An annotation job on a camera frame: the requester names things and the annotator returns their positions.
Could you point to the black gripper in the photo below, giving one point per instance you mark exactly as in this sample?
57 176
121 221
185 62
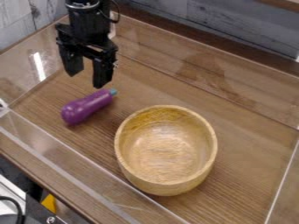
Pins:
84 39

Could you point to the purple toy eggplant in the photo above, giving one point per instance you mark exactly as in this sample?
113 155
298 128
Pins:
78 110

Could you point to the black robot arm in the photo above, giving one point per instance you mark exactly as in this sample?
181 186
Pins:
84 39

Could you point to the brown wooden bowl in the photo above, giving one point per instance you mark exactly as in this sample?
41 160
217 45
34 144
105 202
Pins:
166 147

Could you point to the clear acrylic tray walls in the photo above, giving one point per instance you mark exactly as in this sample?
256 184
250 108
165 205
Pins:
248 95

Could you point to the yellow black machine base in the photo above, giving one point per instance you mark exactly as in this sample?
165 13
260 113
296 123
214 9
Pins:
22 201

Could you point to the clear acrylic corner bracket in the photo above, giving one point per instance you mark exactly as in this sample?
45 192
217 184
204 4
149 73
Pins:
113 26

